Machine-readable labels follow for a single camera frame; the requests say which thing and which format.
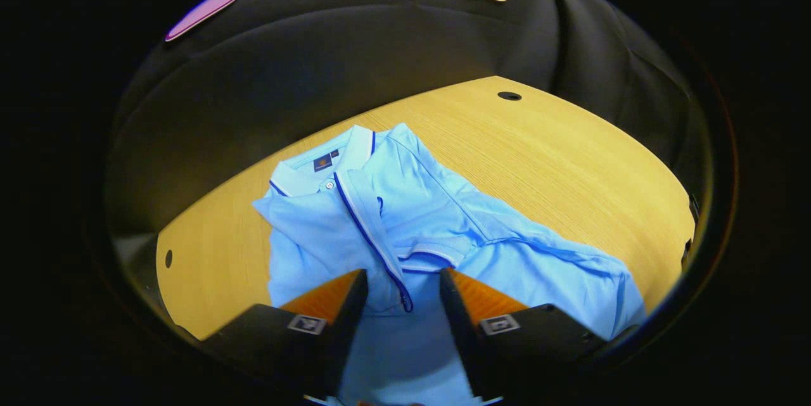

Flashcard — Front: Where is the light blue polo T-shirt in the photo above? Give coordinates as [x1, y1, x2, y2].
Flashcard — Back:
[252, 122, 647, 406]

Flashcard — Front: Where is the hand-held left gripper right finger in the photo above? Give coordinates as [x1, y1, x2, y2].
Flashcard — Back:
[439, 268, 612, 402]

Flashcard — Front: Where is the black backdrop cloth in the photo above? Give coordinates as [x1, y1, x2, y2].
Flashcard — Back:
[105, 0, 713, 305]

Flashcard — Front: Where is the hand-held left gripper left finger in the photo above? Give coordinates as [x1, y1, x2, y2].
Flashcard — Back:
[201, 269, 369, 400]

